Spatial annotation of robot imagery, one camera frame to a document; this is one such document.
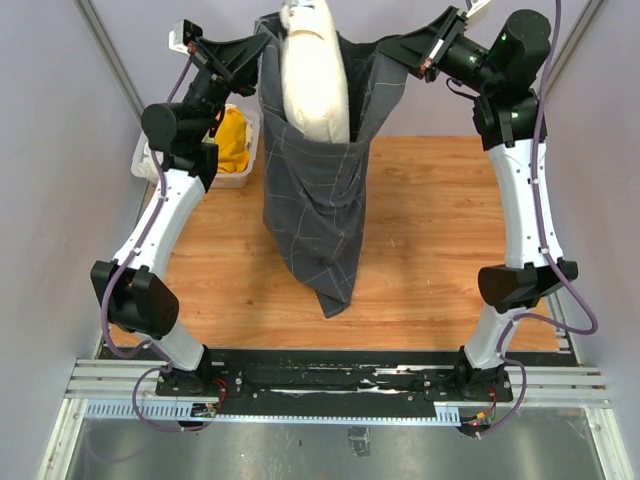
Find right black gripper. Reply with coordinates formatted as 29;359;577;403
379;5;503;95

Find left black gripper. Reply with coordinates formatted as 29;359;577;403
182;31;273;143

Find cream white pillow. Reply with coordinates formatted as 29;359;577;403
279;1;350;144

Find dark grey checked pillowcase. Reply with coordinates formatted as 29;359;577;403
255;13;408;318

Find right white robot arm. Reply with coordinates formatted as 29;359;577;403
381;7;578;400

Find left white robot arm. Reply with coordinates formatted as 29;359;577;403
90;20;268;396

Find white patterned cloth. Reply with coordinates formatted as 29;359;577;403
136;142;159;182

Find yellow cloth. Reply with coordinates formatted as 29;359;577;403
214;105;250;174

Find translucent plastic bin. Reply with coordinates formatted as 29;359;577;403
131;103;260;189

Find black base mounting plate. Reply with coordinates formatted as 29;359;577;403
156;349;513;420

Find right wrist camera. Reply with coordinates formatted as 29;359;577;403
465;0;491;19

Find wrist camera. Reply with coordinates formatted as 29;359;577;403
465;0;491;19
168;29;189;55

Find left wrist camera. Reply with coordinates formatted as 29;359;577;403
168;29;189;55

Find grey slotted cable duct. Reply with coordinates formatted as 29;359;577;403
85;394;461;427

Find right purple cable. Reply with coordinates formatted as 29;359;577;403
449;0;599;441

